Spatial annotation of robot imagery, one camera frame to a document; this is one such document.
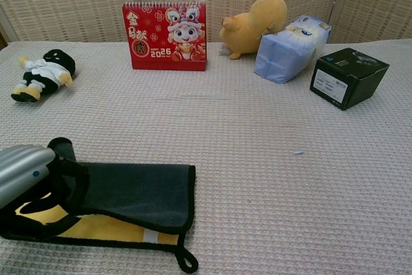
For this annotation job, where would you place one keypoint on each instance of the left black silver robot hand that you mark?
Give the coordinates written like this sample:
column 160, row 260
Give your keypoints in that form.
column 22, row 167

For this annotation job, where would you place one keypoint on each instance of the orange plush capybara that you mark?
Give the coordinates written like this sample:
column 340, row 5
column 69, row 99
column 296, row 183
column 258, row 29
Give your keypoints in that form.
column 251, row 30

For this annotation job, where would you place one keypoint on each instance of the black-headed plush doll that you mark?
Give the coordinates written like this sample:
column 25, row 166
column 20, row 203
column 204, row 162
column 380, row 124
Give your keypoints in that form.
column 45, row 73

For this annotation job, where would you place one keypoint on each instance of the pale blue tissue pack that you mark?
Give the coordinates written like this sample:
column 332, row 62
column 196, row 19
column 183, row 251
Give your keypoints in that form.
column 286, row 56

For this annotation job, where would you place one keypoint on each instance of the small pale blue scrap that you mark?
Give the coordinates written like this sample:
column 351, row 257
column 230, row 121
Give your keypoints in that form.
column 297, row 152

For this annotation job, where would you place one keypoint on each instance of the woven beige folding screen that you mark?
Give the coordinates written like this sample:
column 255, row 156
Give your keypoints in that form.
column 80, row 1

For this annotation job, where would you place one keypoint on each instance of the yellow cloth with black trim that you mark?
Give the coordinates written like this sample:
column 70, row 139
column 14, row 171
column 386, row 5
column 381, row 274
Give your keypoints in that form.
column 138, row 191

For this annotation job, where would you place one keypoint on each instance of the red desk calendar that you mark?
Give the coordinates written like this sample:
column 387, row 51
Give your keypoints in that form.
column 165, row 38

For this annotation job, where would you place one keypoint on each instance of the black cardboard box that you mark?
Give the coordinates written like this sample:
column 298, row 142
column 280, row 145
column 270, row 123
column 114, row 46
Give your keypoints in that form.
column 347, row 78

